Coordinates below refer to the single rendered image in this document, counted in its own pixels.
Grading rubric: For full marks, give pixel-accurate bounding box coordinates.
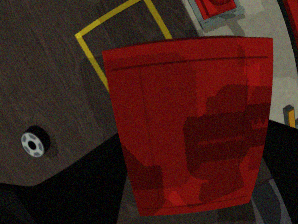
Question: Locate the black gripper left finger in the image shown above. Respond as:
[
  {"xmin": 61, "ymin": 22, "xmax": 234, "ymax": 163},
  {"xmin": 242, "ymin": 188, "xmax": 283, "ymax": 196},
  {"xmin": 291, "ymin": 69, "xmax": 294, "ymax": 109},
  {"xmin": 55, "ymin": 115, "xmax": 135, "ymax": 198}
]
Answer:
[{"xmin": 0, "ymin": 132, "xmax": 126, "ymax": 224}]

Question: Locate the small black toy wheel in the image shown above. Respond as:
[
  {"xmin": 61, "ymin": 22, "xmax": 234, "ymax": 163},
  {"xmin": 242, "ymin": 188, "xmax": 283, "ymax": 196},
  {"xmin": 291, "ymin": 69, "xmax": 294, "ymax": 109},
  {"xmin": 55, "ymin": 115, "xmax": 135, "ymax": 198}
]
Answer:
[{"xmin": 20, "ymin": 125, "xmax": 51, "ymax": 159}]

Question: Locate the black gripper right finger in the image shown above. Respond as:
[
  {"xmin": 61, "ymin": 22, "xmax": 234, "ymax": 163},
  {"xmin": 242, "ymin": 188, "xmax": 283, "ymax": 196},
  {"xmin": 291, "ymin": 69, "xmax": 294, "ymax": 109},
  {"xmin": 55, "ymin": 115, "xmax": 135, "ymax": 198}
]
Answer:
[{"xmin": 262, "ymin": 119, "xmax": 298, "ymax": 224}]

